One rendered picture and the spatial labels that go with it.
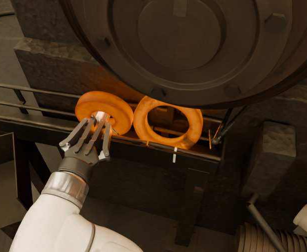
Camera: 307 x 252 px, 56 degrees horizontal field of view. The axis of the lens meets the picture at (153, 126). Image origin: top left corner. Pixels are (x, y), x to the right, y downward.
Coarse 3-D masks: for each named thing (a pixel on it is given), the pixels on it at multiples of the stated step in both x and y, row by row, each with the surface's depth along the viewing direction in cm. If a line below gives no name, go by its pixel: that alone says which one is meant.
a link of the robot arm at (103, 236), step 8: (96, 232) 60; (104, 232) 61; (112, 232) 63; (96, 240) 58; (104, 240) 59; (112, 240) 61; (120, 240) 62; (128, 240) 64; (96, 248) 58; (104, 248) 58; (112, 248) 59; (120, 248) 60; (128, 248) 62; (136, 248) 64
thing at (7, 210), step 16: (0, 144) 81; (16, 144) 79; (0, 160) 85; (16, 160) 74; (0, 176) 84; (16, 176) 71; (0, 192) 81; (16, 192) 68; (0, 208) 78; (16, 208) 77; (0, 224) 75; (16, 224) 90
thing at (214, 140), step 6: (228, 108) 64; (246, 108) 63; (228, 114) 62; (240, 114) 61; (222, 120) 60; (234, 120) 59; (222, 126) 58; (228, 126) 58; (210, 132) 60; (216, 132) 57; (222, 132) 56; (210, 138) 58; (216, 138) 54; (210, 144) 58
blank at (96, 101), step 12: (84, 96) 73; (96, 96) 72; (108, 96) 72; (84, 108) 75; (96, 108) 74; (108, 108) 73; (120, 108) 72; (108, 120) 81; (120, 120) 76; (132, 120) 78; (120, 132) 80
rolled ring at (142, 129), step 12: (144, 96) 75; (144, 108) 74; (180, 108) 72; (192, 108) 71; (144, 120) 77; (192, 120) 73; (144, 132) 78; (192, 132) 75; (168, 144) 79; (180, 144) 78; (192, 144) 77
